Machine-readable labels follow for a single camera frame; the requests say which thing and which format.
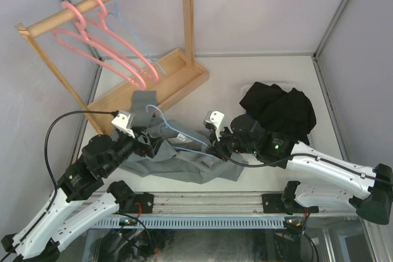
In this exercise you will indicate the light blue wire hanger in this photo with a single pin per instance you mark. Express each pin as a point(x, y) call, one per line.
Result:
point(116, 14)
point(178, 134)

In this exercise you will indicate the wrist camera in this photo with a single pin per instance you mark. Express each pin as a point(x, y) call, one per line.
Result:
point(123, 122)
point(214, 121)

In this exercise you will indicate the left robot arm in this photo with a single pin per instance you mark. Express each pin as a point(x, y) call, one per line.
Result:
point(55, 226)

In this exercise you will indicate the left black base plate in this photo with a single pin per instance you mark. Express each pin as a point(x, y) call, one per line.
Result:
point(143, 203)

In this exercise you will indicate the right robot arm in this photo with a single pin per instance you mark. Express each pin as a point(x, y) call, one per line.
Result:
point(365, 190)

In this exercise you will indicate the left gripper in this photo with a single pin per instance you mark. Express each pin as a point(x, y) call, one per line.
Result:
point(148, 148)

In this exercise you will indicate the pink hanger of white shirt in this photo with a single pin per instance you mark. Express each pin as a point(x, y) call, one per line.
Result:
point(81, 35)

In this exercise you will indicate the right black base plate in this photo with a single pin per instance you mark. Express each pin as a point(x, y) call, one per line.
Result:
point(274, 203)

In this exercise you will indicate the slotted grey cable duct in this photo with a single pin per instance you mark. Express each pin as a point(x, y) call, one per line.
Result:
point(206, 222)

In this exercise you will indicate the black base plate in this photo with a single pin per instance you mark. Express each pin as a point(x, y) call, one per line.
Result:
point(274, 203)
point(143, 203)

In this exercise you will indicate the black shirt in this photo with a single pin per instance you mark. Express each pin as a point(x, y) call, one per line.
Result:
point(282, 105)

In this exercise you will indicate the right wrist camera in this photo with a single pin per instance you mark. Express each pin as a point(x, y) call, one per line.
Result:
point(214, 121)

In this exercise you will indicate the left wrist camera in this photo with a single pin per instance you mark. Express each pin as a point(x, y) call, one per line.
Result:
point(123, 122)

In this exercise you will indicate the wooden clothes rack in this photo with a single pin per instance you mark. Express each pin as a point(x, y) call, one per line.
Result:
point(183, 74)

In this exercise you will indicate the blue plaid shirt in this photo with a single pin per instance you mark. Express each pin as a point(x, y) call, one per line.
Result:
point(249, 115)

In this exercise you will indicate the aluminium mounting rail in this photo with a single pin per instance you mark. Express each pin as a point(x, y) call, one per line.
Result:
point(209, 203)

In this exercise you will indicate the white plastic basket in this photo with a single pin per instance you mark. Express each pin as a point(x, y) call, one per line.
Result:
point(245, 85)

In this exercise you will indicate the pink hanger of plaid shirt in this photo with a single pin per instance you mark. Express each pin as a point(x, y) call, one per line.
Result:
point(122, 41)

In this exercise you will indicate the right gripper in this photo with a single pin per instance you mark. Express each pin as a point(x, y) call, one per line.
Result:
point(216, 147)

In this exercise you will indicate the grey shirt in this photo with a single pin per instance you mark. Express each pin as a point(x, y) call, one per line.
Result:
point(172, 163)

